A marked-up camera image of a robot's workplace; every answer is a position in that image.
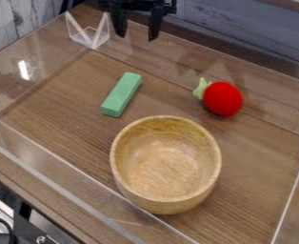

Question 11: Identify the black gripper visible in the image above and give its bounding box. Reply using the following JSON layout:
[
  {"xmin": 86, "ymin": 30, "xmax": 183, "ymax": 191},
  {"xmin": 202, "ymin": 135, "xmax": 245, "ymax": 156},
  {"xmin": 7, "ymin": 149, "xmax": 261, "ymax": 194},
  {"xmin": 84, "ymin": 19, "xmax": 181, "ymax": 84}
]
[{"xmin": 108, "ymin": 0, "xmax": 177, "ymax": 41}]

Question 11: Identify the clear acrylic corner bracket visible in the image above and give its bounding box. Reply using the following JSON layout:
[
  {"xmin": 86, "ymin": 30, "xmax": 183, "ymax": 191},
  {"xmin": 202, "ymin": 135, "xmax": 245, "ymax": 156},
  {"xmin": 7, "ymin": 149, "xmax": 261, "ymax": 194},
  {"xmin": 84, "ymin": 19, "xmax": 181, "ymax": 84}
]
[{"xmin": 64, "ymin": 12, "xmax": 110, "ymax": 50}]

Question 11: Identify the clear acrylic tray wall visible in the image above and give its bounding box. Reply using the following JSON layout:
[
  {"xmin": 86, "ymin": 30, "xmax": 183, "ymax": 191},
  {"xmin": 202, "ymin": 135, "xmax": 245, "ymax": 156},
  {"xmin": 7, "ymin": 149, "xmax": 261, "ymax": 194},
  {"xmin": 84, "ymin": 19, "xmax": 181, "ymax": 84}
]
[{"xmin": 0, "ymin": 108, "xmax": 199, "ymax": 244}]

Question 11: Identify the green rectangular block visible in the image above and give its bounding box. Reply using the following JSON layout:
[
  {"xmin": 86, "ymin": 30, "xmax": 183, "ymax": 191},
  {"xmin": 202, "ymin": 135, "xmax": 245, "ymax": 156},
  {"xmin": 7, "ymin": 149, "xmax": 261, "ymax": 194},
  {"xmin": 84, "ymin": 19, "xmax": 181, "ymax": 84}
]
[{"xmin": 99, "ymin": 72, "xmax": 142, "ymax": 117}]

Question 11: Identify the wooden bowl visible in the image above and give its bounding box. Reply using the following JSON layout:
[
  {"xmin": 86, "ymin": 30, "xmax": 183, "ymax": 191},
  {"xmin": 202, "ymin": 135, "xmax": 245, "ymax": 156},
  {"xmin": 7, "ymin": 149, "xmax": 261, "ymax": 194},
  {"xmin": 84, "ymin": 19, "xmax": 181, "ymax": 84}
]
[{"xmin": 108, "ymin": 115, "xmax": 222, "ymax": 214}]

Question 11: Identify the black table clamp base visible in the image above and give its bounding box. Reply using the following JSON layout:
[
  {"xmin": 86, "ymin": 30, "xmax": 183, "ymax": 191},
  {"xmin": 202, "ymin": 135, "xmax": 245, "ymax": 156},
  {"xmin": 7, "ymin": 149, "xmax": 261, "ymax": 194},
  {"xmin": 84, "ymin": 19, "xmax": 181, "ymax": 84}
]
[{"xmin": 0, "ymin": 202, "xmax": 59, "ymax": 244}]

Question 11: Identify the red strawberry toy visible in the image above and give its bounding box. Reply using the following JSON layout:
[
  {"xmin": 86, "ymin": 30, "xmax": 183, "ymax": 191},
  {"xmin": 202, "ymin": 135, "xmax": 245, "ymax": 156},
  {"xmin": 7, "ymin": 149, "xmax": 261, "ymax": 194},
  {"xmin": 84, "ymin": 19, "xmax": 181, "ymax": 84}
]
[{"xmin": 193, "ymin": 77, "xmax": 242, "ymax": 117}]

